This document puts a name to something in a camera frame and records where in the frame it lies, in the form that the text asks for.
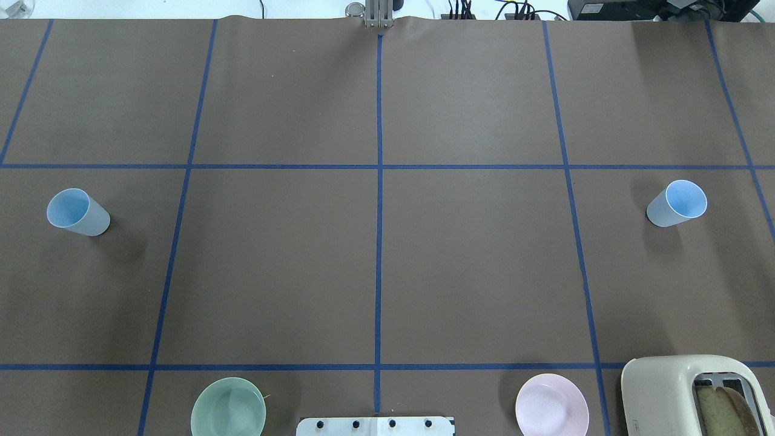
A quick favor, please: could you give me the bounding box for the green bowl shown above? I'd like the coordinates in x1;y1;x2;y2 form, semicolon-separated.
190;377;268;435

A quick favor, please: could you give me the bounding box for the black device on shelf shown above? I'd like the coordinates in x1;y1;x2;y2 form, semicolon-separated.
567;1;759;22

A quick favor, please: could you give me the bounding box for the metal camera mount clamp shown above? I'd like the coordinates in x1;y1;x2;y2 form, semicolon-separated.
345;0;404;28

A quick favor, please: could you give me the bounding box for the black cable bundle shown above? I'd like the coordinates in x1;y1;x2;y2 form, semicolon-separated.
440;0;570;22

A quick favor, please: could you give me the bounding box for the light blue cup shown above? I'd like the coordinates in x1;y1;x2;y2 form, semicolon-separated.
647;180;708;227
46;188;111;237

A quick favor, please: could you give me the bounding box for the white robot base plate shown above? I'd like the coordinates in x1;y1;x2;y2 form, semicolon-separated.
296;416;456;435

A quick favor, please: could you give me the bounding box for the pink bowl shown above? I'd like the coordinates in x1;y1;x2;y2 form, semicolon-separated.
514;373;590;435

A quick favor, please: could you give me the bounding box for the cream toaster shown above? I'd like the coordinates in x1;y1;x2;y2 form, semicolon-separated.
621;354;773;435

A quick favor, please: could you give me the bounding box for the bread slice in toaster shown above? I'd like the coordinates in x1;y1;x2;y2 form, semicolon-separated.
696;386;760;435

